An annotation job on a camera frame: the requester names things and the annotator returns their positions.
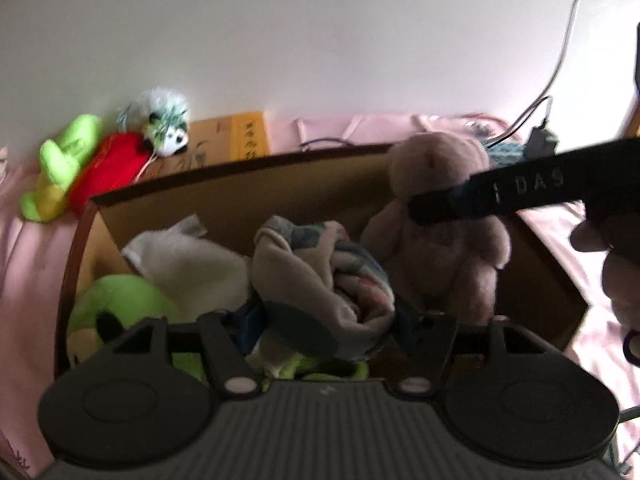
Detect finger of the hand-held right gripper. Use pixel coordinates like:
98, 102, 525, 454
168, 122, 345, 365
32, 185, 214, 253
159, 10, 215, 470
406, 169, 502, 228

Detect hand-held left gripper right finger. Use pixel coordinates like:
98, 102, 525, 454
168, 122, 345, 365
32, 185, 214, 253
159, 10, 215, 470
391, 304, 547, 402

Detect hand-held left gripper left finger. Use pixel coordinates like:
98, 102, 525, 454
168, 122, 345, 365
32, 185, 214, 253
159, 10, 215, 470
115, 304, 267, 401

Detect brown teddy bear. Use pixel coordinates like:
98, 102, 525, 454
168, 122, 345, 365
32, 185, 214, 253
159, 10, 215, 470
359, 130, 513, 327

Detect grey pink socks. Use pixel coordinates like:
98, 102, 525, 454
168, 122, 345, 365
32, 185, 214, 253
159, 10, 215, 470
247, 214, 399, 362

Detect white plush toy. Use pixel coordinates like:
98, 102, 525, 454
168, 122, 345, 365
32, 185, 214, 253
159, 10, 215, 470
121, 213, 252, 312

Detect neon green plush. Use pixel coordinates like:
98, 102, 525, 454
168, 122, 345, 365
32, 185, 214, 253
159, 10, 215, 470
272, 352, 372, 382

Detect brown cardboard box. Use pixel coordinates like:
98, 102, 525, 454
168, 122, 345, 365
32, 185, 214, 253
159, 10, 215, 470
54, 142, 592, 382

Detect lime green frog plush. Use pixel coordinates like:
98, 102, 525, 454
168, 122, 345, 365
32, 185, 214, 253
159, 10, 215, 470
66, 273, 212, 382

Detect person's right hand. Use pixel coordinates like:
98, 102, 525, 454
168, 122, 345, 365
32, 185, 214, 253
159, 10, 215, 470
570, 221, 640, 332

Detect black charger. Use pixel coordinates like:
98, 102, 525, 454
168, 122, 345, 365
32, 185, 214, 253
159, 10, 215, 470
526, 125, 559, 158

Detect yellow book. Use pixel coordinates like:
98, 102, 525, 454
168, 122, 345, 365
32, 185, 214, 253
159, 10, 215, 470
145, 110, 272, 182

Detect red plush toy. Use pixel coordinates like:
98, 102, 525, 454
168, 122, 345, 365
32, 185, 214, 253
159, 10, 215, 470
66, 130, 152, 214

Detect panda plush toy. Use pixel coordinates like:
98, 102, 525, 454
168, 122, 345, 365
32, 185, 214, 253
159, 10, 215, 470
116, 87, 192, 158

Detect green yellow plush toy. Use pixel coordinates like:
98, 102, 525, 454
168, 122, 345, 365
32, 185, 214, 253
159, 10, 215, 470
18, 113, 104, 223

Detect white cable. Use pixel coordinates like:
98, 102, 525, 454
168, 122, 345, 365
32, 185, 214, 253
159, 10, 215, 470
545, 0, 595, 101

